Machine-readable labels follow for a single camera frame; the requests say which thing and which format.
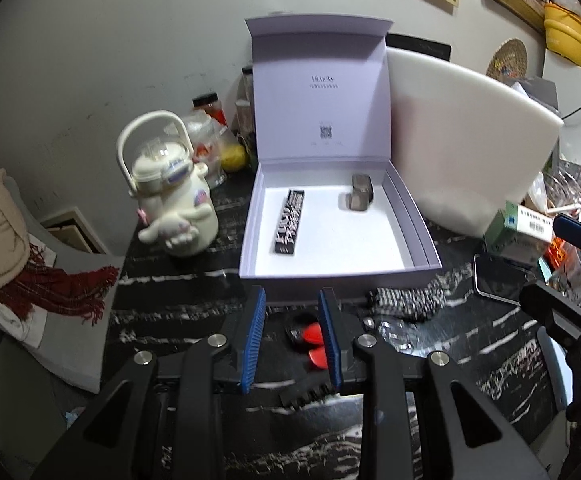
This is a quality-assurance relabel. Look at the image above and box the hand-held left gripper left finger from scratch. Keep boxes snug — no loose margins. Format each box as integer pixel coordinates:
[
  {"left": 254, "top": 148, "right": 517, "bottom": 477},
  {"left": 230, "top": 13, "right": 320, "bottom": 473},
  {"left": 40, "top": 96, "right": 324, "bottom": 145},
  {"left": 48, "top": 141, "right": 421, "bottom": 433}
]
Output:
[{"left": 30, "top": 285, "right": 266, "bottom": 480}]

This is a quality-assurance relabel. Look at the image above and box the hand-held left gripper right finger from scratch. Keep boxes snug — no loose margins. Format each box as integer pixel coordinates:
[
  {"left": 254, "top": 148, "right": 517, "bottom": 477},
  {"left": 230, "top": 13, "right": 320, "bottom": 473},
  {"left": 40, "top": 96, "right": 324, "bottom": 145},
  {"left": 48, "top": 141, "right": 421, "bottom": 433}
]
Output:
[{"left": 317, "top": 287, "right": 551, "bottom": 480}]

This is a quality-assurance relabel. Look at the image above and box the red hair clip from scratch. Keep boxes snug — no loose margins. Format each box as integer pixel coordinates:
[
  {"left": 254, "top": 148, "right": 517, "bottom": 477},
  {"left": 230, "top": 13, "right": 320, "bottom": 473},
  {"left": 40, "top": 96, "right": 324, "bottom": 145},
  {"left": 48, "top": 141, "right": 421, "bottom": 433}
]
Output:
[{"left": 300, "top": 322, "right": 331, "bottom": 371}]

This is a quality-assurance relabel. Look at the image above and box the black toothed hair clip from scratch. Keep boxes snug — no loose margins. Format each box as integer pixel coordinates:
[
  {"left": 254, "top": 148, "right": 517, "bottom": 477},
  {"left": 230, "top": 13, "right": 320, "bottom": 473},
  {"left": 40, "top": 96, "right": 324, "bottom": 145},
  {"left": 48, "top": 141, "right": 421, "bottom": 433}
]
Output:
[{"left": 279, "top": 379, "right": 336, "bottom": 409}]

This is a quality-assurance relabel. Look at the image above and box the clear hair clip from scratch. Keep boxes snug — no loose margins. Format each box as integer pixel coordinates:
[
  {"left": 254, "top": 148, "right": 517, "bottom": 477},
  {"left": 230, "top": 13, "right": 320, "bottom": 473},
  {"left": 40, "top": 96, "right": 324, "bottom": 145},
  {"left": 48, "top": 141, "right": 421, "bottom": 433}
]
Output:
[{"left": 363, "top": 315, "right": 421, "bottom": 351}]

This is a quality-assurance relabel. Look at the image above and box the striped black white cloth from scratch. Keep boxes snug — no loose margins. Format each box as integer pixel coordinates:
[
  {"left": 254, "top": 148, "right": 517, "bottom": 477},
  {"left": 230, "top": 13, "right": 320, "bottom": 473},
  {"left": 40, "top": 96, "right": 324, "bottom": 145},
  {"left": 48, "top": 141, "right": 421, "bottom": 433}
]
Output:
[{"left": 367, "top": 282, "right": 446, "bottom": 323}]

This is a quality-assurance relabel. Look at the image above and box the lavender gift box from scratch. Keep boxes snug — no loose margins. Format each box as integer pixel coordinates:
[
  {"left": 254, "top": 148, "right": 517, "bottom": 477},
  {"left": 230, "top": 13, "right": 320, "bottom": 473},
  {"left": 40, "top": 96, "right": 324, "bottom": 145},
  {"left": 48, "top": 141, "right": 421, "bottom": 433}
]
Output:
[{"left": 239, "top": 15, "right": 443, "bottom": 293}]

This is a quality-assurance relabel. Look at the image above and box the orange packet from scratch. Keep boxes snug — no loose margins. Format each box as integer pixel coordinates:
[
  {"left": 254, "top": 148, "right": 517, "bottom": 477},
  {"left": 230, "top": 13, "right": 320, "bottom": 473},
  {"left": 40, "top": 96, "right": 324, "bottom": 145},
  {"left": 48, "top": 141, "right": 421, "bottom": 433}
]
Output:
[{"left": 545, "top": 237, "right": 571, "bottom": 271}]

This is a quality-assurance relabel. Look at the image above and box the green white medicine box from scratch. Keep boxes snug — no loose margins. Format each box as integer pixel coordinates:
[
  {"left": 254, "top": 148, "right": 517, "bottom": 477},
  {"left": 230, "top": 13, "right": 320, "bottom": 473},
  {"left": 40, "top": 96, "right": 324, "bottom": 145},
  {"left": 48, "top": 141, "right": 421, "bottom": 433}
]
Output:
[{"left": 484, "top": 200, "right": 556, "bottom": 266}]

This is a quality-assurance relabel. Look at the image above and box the black smartphone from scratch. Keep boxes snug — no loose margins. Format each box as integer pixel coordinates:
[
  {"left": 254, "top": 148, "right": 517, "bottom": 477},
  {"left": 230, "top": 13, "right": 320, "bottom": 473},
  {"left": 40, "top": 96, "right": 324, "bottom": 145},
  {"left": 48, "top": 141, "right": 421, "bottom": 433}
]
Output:
[{"left": 473, "top": 252, "right": 533, "bottom": 306}]

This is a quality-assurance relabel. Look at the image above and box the black printed rectangular box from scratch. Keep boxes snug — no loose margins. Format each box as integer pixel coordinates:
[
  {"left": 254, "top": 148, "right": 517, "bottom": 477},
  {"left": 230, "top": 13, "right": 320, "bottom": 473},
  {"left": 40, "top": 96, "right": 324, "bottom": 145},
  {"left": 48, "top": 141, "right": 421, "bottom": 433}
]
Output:
[{"left": 270, "top": 188, "right": 306, "bottom": 256}]

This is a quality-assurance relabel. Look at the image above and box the white plastic board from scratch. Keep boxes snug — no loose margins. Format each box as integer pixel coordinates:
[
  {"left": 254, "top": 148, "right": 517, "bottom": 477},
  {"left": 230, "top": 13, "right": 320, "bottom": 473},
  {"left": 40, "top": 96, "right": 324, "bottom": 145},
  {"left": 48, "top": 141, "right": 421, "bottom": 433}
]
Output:
[{"left": 386, "top": 47, "right": 565, "bottom": 238}]

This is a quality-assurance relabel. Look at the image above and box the grey box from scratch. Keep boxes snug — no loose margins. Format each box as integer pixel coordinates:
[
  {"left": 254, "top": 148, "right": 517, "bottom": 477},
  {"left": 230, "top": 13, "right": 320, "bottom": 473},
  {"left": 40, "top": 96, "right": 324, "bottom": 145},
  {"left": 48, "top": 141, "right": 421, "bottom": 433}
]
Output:
[{"left": 513, "top": 76, "right": 561, "bottom": 113}]

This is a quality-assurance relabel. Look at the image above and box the white cartoon dog kettle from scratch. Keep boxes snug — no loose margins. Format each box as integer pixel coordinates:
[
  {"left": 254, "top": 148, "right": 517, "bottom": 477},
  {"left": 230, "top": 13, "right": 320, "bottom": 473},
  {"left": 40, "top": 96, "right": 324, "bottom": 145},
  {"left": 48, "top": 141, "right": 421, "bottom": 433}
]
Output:
[{"left": 116, "top": 111, "right": 220, "bottom": 259}]

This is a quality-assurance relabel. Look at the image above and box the yellow lemon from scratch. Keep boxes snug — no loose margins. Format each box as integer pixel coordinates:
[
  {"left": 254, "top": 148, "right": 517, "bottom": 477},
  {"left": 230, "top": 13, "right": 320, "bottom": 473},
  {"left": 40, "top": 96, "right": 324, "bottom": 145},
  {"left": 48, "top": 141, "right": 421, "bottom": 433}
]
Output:
[{"left": 220, "top": 144, "right": 248, "bottom": 173}]

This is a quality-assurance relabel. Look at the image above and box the grey chair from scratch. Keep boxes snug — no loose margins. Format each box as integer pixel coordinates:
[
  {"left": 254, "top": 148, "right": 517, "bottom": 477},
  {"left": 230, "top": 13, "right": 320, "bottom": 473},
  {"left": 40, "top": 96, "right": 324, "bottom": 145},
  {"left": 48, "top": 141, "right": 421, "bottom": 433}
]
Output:
[{"left": 0, "top": 175, "right": 126, "bottom": 393}]

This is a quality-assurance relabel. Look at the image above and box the round woven plate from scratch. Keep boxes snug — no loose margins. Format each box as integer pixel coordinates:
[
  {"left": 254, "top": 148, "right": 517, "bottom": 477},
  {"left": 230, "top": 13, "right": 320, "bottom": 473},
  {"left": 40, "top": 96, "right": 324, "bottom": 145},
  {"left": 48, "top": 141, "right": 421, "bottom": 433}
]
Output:
[{"left": 485, "top": 38, "right": 528, "bottom": 81}]

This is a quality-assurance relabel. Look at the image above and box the clear plastic bag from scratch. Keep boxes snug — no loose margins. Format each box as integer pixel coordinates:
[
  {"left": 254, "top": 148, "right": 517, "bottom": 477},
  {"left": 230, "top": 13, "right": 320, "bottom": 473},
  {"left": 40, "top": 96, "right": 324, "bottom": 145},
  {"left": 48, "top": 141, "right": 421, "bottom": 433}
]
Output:
[{"left": 180, "top": 110, "right": 241, "bottom": 188}]

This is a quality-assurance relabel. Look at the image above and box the yellow plastic pot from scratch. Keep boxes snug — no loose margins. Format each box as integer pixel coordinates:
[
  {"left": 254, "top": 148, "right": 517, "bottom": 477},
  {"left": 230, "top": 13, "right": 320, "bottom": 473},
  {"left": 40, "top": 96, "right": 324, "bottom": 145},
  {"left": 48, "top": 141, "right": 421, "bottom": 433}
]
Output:
[{"left": 543, "top": 2, "right": 581, "bottom": 66}]

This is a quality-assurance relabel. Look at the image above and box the red fringed scarf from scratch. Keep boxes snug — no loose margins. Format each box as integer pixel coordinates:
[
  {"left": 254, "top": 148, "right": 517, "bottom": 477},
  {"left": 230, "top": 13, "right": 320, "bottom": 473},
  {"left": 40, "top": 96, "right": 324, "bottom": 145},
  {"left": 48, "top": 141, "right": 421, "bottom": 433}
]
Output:
[{"left": 0, "top": 242, "right": 121, "bottom": 331}]

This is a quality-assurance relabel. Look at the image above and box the red lid glass jar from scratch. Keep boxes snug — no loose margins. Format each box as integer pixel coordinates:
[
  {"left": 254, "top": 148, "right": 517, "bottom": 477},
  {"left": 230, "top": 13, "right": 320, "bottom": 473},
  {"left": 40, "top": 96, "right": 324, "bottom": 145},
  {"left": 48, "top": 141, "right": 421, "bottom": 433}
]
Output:
[{"left": 192, "top": 92, "right": 227, "bottom": 126}]

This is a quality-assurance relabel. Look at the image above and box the black flat panel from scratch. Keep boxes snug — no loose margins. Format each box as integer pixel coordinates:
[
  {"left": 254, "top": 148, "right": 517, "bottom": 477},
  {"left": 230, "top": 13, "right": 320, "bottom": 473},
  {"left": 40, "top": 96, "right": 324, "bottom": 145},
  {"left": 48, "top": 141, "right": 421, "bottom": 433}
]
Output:
[{"left": 386, "top": 32, "right": 452, "bottom": 61}]

